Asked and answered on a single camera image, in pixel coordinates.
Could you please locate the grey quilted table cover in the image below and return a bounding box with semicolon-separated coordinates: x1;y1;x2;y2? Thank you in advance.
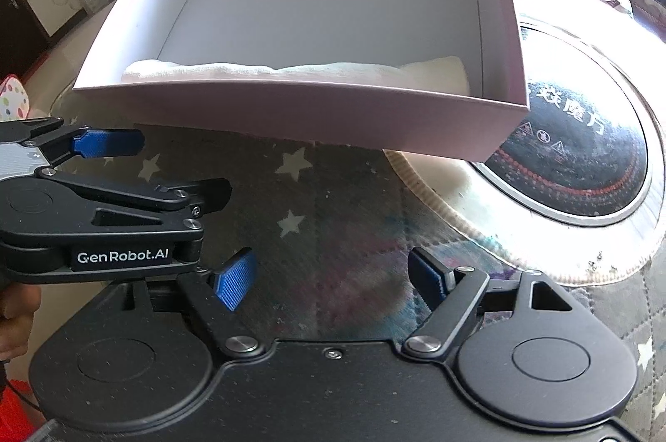
31;5;666;442

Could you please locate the beige canvas shopping bag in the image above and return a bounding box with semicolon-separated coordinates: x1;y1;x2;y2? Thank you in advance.
121;55;469;97

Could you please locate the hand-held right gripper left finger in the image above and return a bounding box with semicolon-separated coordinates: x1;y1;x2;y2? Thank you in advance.
124;248;265;360

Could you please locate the polka dot play tent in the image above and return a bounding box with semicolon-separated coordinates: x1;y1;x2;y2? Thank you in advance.
0;75;32;123

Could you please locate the red plastic object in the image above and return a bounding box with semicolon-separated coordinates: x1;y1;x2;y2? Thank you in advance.
0;377;45;442

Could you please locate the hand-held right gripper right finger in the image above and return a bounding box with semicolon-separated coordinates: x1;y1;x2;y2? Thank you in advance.
403;247;592;360

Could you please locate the pink cardboard box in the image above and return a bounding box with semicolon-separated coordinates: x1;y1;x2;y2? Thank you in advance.
73;0;532;162

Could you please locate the person's left hand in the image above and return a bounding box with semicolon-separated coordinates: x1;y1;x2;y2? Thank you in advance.
0;286;43;363

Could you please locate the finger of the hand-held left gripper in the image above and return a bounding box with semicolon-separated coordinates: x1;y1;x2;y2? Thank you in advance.
43;168;232;233
0;118;146;168

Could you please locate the round black induction cooktop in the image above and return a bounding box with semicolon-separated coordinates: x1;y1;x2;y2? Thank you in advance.
468;22;655;228

